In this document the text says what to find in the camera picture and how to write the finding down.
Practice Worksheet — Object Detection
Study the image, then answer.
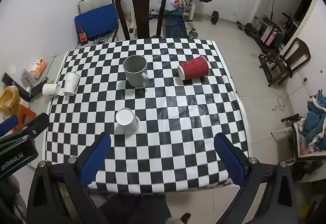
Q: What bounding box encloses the white paper cup with scribble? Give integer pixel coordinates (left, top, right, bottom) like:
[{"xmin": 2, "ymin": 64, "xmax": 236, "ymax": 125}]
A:
[{"xmin": 116, "ymin": 108, "xmax": 140, "ymax": 136}]

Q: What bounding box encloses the white paper cup leftmost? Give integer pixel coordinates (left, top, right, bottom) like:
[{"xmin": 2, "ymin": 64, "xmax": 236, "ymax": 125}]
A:
[{"xmin": 42, "ymin": 83, "xmax": 61, "ymax": 98}]

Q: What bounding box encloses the white paper cup middle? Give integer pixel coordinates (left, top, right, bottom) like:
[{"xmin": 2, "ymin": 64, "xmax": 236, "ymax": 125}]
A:
[{"xmin": 64, "ymin": 72, "xmax": 80, "ymax": 96}]

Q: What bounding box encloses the red ribbed paper cup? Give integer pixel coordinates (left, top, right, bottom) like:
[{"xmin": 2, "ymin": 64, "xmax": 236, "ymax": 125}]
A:
[{"xmin": 177, "ymin": 56, "xmax": 209, "ymax": 81}]

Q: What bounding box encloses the orange box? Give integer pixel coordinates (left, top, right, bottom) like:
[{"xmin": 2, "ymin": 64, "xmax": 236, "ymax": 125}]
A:
[{"xmin": 12, "ymin": 104, "xmax": 36, "ymax": 132}]

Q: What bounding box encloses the yellow plastic bag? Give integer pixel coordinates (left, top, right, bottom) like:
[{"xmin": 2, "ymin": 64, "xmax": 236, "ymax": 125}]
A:
[{"xmin": 0, "ymin": 85, "xmax": 20, "ymax": 116}]

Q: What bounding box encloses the silver small box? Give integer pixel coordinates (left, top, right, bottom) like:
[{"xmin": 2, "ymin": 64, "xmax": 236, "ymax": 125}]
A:
[{"xmin": 21, "ymin": 69, "xmax": 37, "ymax": 86}]

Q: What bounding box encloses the orange tissue pack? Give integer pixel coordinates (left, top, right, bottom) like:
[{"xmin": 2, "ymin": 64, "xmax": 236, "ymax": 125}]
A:
[{"xmin": 28, "ymin": 58, "xmax": 47, "ymax": 79}]

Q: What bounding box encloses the blue clothes pile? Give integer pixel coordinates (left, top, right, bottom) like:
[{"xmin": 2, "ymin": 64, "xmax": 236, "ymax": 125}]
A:
[{"xmin": 301, "ymin": 90, "xmax": 325, "ymax": 151}]

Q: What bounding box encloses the black white checkered tablecloth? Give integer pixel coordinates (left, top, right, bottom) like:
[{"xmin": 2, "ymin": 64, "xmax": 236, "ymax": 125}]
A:
[{"xmin": 45, "ymin": 39, "xmax": 248, "ymax": 194}]

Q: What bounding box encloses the grey ceramic mug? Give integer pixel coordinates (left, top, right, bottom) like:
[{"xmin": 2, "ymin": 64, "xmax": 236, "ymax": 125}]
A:
[{"xmin": 123, "ymin": 55, "xmax": 149, "ymax": 88}]

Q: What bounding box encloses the dark bottle red label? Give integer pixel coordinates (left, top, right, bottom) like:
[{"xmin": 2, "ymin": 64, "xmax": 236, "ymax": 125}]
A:
[{"xmin": 78, "ymin": 26, "xmax": 88, "ymax": 46}]

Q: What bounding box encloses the wooden chair at right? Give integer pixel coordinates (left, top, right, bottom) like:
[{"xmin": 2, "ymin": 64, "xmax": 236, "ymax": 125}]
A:
[{"xmin": 258, "ymin": 38, "xmax": 311, "ymax": 87}]

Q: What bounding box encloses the dumbbell on floor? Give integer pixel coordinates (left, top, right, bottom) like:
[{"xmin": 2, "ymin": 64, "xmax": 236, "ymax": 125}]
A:
[{"xmin": 188, "ymin": 29, "xmax": 198, "ymax": 39}]

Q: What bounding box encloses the small barbell on floor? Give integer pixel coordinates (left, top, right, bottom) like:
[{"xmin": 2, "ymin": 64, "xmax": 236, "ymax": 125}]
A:
[{"xmin": 210, "ymin": 10, "xmax": 255, "ymax": 36}]

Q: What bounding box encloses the blue flat board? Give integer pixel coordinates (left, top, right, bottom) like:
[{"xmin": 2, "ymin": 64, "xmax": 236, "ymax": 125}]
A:
[{"xmin": 75, "ymin": 4, "xmax": 118, "ymax": 39}]

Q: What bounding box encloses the white padded folding chair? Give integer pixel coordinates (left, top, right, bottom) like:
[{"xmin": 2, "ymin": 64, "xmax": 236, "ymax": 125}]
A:
[{"xmin": 77, "ymin": 0, "xmax": 113, "ymax": 14}]

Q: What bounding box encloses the white plastic bag red print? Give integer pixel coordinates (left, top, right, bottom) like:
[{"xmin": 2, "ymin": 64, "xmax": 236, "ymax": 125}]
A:
[{"xmin": 165, "ymin": 0, "xmax": 188, "ymax": 11}]

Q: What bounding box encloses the dark wooden chair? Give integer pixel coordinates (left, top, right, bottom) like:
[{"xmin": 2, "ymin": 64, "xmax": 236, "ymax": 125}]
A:
[{"xmin": 115, "ymin": 0, "xmax": 166, "ymax": 40}]

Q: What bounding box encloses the pink cart frame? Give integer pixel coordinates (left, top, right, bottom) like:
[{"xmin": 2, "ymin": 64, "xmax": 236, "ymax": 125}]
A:
[{"xmin": 255, "ymin": 15, "xmax": 285, "ymax": 49}]

